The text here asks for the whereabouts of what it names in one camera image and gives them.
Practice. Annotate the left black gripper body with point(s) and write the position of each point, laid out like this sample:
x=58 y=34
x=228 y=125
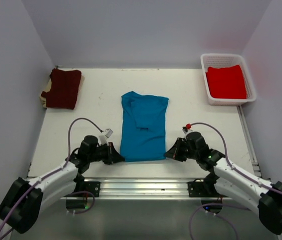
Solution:
x=102 y=153

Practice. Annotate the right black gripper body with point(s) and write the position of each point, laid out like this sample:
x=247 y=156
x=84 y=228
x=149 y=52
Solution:
x=185 y=152

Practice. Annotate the blue t shirt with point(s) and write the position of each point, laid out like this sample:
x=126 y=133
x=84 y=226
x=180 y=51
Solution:
x=143 y=129

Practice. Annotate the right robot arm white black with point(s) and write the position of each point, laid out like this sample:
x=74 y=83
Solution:
x=261 y=196

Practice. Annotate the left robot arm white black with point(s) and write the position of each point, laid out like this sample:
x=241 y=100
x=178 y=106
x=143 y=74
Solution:
x=25 y=199

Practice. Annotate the dark red folded t shirt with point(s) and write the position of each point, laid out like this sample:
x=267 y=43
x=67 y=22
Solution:
x=64 y=89

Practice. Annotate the beige folded t shirt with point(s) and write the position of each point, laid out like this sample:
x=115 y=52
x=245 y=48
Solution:
x=42 y=97

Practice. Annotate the bright red t shirt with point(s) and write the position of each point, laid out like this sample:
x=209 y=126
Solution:
x=226 y=82

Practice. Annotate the white plastic basket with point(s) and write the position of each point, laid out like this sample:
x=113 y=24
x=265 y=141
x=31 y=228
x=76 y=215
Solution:
x=224 y=60

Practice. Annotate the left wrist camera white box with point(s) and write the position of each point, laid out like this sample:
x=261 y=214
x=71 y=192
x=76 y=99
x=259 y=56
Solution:
x=105 y=135

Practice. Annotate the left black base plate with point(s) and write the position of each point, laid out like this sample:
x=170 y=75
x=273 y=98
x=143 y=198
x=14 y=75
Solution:
x=93 y=187

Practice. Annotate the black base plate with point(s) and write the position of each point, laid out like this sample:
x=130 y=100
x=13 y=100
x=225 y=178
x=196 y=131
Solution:
x=93 y=187
x=198 y=188

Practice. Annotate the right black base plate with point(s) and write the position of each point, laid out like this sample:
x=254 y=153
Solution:
x=198 y=188

